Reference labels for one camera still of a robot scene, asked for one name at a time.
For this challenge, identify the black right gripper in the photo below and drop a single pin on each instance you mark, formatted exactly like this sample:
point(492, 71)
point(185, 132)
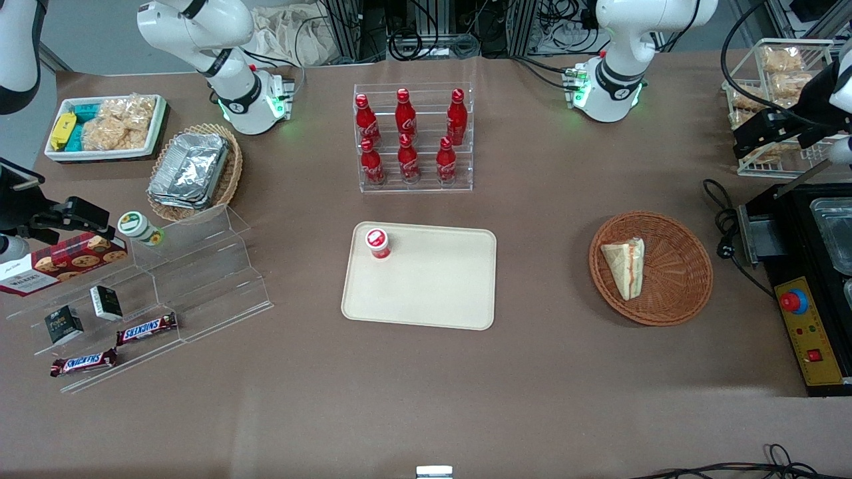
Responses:
point(14, 205)

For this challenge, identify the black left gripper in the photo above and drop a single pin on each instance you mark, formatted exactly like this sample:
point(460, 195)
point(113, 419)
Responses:
point(813, 98)

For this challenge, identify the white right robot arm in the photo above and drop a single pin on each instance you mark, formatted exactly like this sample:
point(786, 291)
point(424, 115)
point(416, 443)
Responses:
point(246, 100)

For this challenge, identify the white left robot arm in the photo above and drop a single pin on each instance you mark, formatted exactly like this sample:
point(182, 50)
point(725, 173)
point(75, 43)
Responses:
point(616, 83)

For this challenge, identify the brown wicker basket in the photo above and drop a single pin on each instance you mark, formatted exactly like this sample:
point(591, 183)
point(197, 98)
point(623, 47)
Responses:
point(672, 273)

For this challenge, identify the light wicker basket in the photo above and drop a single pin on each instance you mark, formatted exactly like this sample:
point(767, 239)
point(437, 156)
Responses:
point(229, 176)

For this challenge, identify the wrapped triangular sandwich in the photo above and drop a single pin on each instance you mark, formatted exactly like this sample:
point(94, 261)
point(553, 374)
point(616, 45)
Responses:
point(626, 266)

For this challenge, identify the beige plastic tray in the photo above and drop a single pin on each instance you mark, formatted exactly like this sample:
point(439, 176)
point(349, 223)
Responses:
point(432, 279)

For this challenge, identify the bag of fried snacks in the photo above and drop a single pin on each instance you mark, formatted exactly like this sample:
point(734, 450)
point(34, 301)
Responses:
point(789, 85)
point(782, 60)
point(745, 100)

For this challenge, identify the red tartan cookie box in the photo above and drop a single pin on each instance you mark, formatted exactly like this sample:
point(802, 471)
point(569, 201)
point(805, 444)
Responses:
point(63, 263)

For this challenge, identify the clear rack with snack bags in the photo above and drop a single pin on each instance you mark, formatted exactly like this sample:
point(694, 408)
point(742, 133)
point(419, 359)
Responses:
point(739, 76)

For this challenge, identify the green-capped yogurt bottle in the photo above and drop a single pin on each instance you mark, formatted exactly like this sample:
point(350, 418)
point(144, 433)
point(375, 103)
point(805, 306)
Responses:
point(138, 227)

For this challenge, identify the white rectangular snack bin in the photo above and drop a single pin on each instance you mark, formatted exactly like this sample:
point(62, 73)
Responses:
point(106, 154)

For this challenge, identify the black box with white label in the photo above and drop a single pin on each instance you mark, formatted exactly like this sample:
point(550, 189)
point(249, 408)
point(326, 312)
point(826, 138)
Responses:
point(106, 303)

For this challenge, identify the yellow snack packet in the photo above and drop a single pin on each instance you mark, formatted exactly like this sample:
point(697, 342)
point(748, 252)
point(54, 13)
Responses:
point(63, 131)

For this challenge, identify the teal snack packets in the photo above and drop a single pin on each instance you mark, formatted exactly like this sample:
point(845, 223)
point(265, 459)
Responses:
point(78, 126)

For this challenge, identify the black countertop machine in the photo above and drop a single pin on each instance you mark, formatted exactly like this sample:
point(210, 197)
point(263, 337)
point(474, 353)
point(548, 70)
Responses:
point(792, 226)

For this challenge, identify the black box with gold print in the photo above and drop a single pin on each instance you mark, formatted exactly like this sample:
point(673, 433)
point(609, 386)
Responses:
point(63, 324)

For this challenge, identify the clear bag of rice crackers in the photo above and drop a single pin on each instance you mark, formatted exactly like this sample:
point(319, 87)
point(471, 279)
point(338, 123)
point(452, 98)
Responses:
point(120, 123)

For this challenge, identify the steel pan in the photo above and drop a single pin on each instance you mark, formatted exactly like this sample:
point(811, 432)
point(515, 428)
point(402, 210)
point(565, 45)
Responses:
point(835, 233)

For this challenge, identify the Snickers chocolate bar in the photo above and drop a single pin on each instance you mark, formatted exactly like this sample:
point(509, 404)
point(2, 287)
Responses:
point(83, 362)
point(146, 328)

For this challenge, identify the stack of foil containers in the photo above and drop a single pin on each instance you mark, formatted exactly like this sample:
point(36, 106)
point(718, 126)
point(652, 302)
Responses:
point(190, 169)

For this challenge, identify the clear acrylic step display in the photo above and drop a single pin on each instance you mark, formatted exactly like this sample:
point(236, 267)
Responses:
point(200, 279)

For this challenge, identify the beige cloth bag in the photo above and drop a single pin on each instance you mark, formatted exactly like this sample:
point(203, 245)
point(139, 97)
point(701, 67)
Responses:
point(289, 33)

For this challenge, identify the red cola bottle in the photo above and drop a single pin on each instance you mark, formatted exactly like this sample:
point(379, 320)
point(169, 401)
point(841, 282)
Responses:
point(367, 123)
point(446, 163)
point(405, 114)
point(408, 161)
point(371, 165)
point(456, 120)

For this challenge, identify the red-capped yogurt bottle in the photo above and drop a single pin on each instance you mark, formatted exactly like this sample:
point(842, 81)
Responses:
point(378, 243)

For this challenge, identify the clear acrylic bottle rack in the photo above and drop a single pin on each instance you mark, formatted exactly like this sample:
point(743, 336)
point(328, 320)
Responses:
point(426, 179)

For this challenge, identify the small white box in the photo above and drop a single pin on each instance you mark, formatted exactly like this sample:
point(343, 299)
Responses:
point(434, 472)

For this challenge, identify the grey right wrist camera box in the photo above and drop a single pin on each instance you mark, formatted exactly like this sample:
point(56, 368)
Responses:
point(12, 249)

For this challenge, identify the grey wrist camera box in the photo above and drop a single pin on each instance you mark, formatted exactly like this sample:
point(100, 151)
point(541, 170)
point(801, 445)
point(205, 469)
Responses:
point(841, 152)
point(12, 249)

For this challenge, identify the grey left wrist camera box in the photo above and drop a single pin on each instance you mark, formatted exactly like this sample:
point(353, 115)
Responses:
point(841, 152)

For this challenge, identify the aluminium frame rack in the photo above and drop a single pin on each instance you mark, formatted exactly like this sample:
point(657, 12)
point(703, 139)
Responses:
point(466, 20)

